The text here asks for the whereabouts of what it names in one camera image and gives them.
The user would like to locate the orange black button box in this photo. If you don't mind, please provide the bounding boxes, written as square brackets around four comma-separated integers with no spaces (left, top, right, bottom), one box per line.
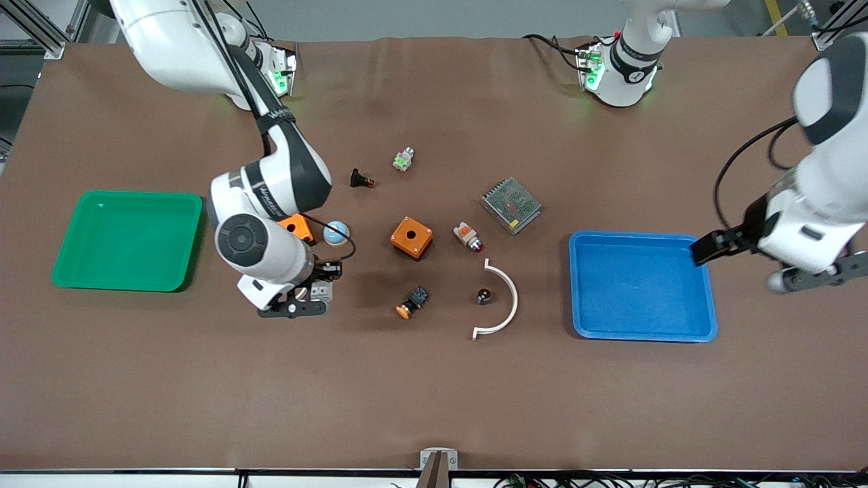
[390,216,434,261]
[278,213,317,246]

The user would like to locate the blue plastic tray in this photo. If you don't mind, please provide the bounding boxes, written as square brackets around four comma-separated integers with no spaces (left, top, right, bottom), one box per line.
[568,230,718,342]

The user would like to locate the yellow cap push button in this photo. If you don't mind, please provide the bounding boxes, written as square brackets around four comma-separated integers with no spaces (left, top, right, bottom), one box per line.
[396,285,430,319]

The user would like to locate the orange white red lamp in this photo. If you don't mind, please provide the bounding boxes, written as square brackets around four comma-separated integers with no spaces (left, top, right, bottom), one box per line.
[453,221,486,254]

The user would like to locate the green plastic tray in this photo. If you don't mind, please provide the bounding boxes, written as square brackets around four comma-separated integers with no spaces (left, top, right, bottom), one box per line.
[52,190,204,293]

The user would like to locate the large white pipe clamp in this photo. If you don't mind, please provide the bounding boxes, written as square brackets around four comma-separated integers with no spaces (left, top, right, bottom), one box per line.
[471,259,519,340]

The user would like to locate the metal mesh power supply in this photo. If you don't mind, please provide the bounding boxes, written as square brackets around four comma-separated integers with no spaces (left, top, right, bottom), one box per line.
[480,177,543,236]

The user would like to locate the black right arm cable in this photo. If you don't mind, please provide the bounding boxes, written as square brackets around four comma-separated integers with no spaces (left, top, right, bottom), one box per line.
[190,0,358,264]

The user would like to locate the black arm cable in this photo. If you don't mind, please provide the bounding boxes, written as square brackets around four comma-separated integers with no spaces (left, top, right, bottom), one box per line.
[714,117,804,235]
[190,0,358,264]

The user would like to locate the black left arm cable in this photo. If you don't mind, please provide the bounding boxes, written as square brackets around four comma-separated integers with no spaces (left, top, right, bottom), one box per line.
[714,117,804,235]

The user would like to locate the silver base plate green light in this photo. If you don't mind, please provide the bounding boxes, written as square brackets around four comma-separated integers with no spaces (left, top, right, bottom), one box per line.
[268,42,299,97]
[575,42,606,92]

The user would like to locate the aluminium frame profile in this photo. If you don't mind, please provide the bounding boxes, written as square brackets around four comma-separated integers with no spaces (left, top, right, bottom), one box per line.
[0,0,92,58]
[810,0,868,52]

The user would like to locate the grey hose metal fitting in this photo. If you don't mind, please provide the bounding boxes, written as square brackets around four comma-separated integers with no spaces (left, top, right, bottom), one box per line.
[759,0,818,38]

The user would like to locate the grey metal camera bracket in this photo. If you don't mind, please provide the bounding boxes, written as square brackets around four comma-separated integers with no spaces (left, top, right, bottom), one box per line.
[415,447,459,488]

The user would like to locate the black base cables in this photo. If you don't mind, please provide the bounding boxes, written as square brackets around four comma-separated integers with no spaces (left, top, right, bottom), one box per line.
[522,33,587,72]

